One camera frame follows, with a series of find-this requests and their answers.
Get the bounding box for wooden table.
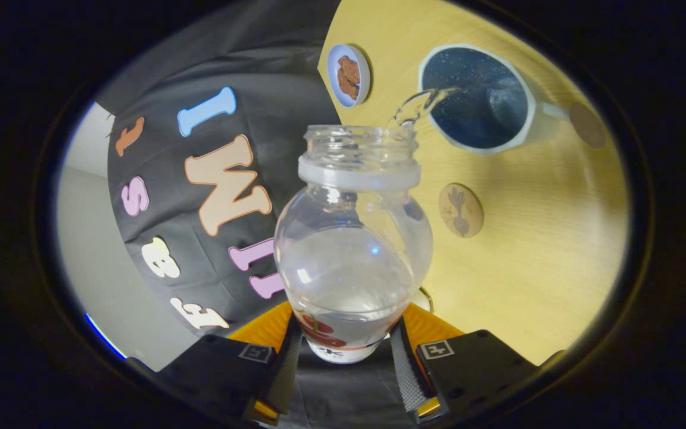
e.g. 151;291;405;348
317;0;628;366

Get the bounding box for round wooden coaster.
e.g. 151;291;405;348
438;182;485;238

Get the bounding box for clear juice bottle red label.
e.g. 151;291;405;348
273;124;434;364

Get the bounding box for brown meat piece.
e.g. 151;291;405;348
337;55;361;84
338;74;360;101

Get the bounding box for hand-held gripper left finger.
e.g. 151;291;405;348
158;301;303;427

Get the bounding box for light blue plate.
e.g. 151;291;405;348
326;43;372;108

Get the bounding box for black backdrop cloth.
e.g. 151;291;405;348
96;0;433;429

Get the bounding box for white cup blue inside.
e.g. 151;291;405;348
417;43;609;157

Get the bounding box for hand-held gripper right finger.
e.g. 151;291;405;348
388;302;540;425

